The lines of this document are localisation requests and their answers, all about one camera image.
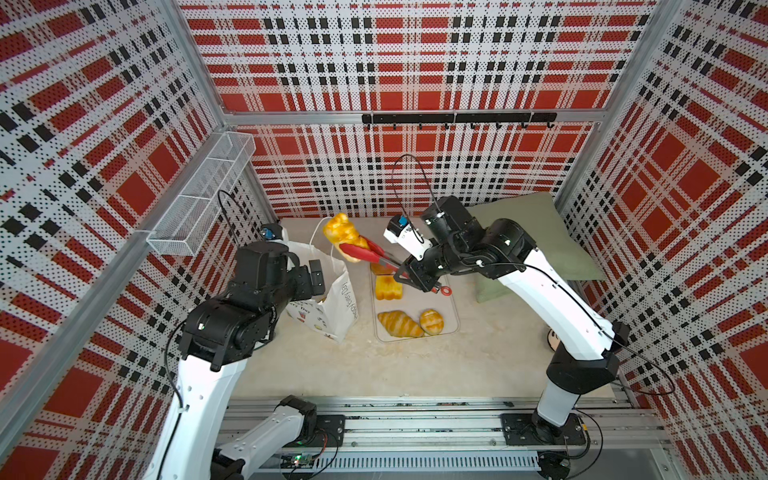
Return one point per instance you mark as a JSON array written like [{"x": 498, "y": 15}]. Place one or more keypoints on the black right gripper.
[{"x": 425, "y": 282}]

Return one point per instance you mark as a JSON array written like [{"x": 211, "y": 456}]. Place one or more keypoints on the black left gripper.
[{"x": 300, "y": 275}]

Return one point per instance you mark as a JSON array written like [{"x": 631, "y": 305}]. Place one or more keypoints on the beige plastic tray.
[{"x": 413, "y": 303}]

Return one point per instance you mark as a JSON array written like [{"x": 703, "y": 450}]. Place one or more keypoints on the white paper gift bag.
[{"x": 333, "y": 312}]

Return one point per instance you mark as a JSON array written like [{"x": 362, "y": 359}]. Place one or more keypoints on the yellow square toast bread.
[{"x": 387, "y": 288}]

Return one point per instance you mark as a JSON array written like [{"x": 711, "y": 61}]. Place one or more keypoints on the red silicone metal tongs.
[{"x": 376, "y": 255}]

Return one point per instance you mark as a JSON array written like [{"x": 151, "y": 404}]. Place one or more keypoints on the twisted braided yellow bread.
[{"x": 340, "y": 230}]

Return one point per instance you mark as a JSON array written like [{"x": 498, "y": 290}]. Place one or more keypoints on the striped croissant bread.
[{"x": 398, "y": 324}]

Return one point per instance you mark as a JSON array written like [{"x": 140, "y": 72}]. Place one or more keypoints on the green cushion pillow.
[{"x": 537, "y": 215}]

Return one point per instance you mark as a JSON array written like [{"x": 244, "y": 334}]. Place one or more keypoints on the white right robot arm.
[{"x": 585, "y": 359}]

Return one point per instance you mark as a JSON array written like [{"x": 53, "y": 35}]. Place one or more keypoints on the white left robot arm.
[{"x": 216, "y": 341}]

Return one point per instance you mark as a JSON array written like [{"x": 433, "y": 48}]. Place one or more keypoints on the round scored bread roll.
[{"x": 431, "y": 322}]

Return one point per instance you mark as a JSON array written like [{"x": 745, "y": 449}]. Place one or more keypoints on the round brown bun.
[{"x": 379, "y": 269}]

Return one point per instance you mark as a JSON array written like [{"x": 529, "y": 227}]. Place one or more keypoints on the small plush doll toy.
[{"x": 553, "y": 340}]

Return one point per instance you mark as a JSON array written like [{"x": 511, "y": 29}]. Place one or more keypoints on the green circuit board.
[{"x": 296, "y": 461}]

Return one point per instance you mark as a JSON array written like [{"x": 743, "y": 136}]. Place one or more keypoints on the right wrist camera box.
[{"x": 401, "y": 231}]

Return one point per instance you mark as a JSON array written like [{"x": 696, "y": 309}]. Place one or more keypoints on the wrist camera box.
[
  {"x": 401, "y": 231},
  {"x": 272, "y": 232}
]

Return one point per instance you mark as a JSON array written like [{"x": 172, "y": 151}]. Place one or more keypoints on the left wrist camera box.
[{"x": 272, "y": 232}]

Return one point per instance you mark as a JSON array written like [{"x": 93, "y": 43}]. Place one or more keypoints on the white wire mesh basket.
[{"x": 185, "y": 225}]

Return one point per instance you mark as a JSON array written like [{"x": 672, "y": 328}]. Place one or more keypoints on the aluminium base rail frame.
[{"x": 463, "y": 438}]

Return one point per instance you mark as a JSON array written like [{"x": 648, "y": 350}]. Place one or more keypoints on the black wall hook rail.
[{"x": 522, "y": 118}]

